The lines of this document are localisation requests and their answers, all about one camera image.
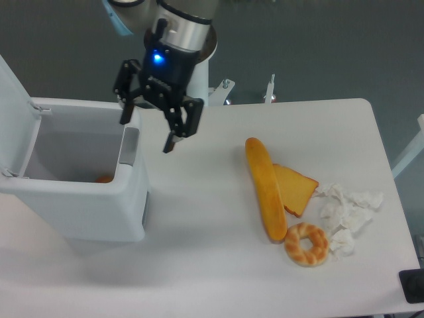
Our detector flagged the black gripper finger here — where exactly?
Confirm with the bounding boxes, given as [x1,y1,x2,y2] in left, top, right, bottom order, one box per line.
[163,96,204,153]
[113,60,142,125]

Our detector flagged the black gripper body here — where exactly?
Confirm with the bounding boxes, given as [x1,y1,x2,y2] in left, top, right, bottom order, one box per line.
[134,18,201,115]

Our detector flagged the pale round flower bread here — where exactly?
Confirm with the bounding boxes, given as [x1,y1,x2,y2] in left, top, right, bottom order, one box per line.
[95,176,113,184]

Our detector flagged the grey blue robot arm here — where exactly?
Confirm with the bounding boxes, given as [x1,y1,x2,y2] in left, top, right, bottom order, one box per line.
[103,1,218,153]

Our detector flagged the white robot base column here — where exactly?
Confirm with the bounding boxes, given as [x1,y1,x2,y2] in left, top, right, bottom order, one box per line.
[187,26,236,107]

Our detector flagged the white trash can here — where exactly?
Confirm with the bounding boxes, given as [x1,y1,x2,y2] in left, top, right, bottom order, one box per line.
[1,62,150,242]

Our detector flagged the long orange baguette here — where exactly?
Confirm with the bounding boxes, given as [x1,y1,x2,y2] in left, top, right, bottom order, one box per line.
[245,137,288,243]

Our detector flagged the orange toast slice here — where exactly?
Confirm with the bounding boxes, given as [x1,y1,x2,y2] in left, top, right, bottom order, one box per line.
[273,164,319,218]

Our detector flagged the crumpled white tissue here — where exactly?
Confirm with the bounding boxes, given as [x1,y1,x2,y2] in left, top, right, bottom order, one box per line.
[313,184,384,261]

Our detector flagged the black device at table edge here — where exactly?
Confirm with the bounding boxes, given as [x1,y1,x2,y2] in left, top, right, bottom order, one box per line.
[398,268,423,303]

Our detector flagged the metal post with red base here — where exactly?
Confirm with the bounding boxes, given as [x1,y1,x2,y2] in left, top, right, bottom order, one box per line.
[263,74,276,104]

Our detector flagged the braided ring bread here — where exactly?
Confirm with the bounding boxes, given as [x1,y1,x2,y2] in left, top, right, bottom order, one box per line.
[284,223,329,267]

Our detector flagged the white metal frame right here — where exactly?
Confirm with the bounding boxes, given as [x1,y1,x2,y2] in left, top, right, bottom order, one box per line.
[392,114,423,179]

